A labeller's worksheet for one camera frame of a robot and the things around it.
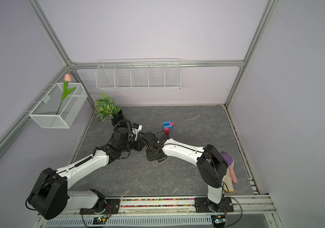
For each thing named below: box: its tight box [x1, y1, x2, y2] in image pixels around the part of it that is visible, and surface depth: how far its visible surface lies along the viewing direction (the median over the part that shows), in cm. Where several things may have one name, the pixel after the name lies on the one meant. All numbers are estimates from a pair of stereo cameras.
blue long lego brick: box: [162, 120, 173, 130], surface depth 107 cm
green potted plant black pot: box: [94, 91, 126, 127], surface depth 86 cm
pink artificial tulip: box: [55, 73, 77, 115], surface depth 82 cm
